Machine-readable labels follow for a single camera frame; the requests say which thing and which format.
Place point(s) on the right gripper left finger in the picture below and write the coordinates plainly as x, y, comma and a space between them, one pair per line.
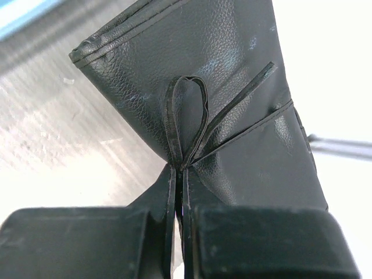
135, 241

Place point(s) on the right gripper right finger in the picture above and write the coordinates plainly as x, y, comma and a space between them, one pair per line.
221, 241

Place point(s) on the mint green suitcase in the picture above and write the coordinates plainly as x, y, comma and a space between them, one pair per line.
16, 14

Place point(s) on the black leather pouch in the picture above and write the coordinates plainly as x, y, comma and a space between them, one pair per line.
203, 84

